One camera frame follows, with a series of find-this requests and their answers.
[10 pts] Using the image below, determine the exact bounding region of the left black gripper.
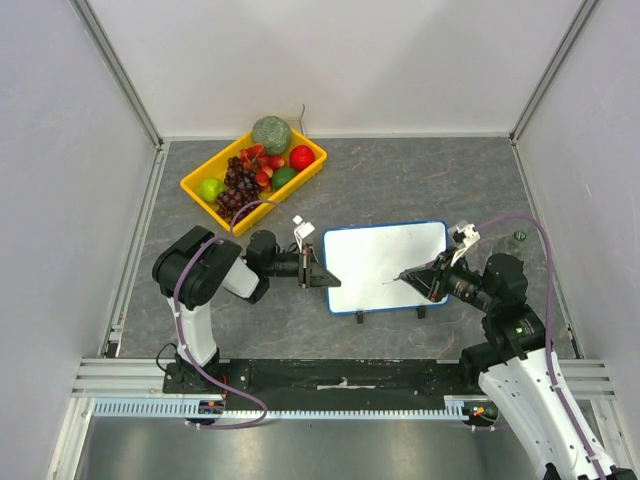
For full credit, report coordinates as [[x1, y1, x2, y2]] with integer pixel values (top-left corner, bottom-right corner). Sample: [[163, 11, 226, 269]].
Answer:
[[265, 244, 341, 289]]

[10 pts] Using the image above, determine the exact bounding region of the blue framed whiteboard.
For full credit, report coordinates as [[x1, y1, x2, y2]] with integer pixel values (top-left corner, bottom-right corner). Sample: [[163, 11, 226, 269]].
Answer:
[[323, 220, 449, 315]]

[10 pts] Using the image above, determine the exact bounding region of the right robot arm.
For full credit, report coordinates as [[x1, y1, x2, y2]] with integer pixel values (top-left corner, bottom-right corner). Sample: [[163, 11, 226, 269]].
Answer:
[[398, 249, 636, 479]]

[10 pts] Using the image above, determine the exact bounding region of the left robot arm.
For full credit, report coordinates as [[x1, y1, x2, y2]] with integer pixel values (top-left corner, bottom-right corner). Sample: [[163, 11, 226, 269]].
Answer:
[[152, 225, 341, 393]]

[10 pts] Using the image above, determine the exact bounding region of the glass soda bottle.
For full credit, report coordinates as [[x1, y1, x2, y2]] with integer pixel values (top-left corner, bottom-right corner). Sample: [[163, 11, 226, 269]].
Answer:
[[492, 230, 527, 259]]

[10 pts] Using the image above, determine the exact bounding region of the dark green lime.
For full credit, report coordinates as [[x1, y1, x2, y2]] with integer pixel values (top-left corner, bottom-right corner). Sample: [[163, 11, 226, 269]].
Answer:
[[271, 166, 298, 191]]

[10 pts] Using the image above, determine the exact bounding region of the red apple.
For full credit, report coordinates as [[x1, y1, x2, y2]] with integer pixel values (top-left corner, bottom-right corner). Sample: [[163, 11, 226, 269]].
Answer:
[[289, 145, 316, 172]]

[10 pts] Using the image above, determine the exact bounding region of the purple grape bunch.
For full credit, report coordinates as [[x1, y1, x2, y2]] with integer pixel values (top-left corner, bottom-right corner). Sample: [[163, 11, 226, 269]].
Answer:
[[215, 156, 261, 221]]

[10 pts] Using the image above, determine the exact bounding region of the red fruit cluster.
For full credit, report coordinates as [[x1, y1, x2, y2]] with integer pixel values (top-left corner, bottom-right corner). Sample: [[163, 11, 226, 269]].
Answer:
[[239, 143, 286, 191]]

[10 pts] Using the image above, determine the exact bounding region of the light green apple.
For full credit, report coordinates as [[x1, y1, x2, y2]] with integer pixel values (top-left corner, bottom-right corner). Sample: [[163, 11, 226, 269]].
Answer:
[[196, 177, 226, 204]]

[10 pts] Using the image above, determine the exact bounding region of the green melon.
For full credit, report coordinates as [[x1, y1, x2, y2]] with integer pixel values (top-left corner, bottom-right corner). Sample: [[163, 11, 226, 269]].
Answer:
[[251, 115, 292, 156]]

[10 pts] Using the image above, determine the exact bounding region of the yellow plastic tray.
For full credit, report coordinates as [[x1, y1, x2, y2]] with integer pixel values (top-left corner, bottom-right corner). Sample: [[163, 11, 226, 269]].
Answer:
[[180, 129, 328, 236]]

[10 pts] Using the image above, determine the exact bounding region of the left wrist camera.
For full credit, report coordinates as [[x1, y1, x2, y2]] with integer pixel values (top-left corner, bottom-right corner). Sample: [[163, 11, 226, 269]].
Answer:
[[292, 215, 315, 251]]

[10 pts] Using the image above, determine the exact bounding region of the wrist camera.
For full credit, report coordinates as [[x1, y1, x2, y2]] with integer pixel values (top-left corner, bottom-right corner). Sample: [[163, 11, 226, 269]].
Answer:
[[292, 215, 315, 251], [447, 220, 480, 265]]

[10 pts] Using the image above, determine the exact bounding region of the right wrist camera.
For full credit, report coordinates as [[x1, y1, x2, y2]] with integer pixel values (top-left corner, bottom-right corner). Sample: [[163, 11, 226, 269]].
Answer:
[[447, 220, 480, 265]]

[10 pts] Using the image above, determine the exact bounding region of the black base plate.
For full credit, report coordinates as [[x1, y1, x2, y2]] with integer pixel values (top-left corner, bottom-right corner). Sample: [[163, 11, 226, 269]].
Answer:
[[162, 357, 520, 412]]

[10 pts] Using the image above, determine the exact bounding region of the light blue cable duct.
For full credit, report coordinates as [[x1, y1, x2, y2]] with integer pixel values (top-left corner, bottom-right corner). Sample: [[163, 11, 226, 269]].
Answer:
[[93, 398, 469, 421]]

